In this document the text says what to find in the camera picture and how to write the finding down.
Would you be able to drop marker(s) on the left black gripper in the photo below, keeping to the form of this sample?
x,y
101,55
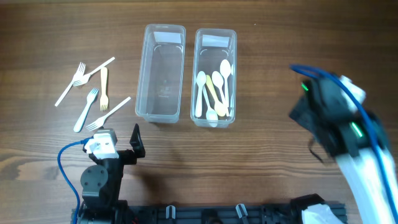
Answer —
x,y
123,155

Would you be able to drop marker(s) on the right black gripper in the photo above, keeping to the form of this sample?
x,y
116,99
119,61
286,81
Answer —
x,y
302,113

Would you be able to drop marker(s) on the yellow plastic fork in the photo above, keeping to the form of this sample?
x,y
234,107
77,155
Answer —
x,y
104,100

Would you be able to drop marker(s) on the white fork thick handle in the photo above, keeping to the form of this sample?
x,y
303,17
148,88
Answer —
x,y
91,97

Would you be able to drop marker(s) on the white spoon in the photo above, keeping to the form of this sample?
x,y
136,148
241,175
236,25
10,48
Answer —
x,y
211,114
218,81
225,70

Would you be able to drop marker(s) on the white spoon horizontal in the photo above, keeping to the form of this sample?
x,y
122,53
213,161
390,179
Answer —
x,y
200,81

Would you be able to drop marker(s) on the yellow plastic spoon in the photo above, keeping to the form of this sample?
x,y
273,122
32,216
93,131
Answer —
x,y
218,106

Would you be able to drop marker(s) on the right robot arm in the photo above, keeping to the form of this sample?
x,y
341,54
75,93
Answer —
x,y
371,175

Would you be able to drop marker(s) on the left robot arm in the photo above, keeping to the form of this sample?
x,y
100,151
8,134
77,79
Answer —
x,y
102,182

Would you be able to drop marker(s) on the left clear plastic container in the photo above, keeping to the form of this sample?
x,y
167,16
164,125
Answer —
x,y
159,90

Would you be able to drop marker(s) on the clear plastic container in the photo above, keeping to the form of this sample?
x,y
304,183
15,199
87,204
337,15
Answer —
x,y
159,90
211,47

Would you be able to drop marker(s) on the right clear plastic container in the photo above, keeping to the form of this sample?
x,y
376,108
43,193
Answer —
x,y
211,47

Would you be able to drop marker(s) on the white fork long handle top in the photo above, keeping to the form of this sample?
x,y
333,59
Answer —
x,y
84,79

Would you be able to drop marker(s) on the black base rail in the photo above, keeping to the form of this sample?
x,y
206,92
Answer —
x,y
264,214

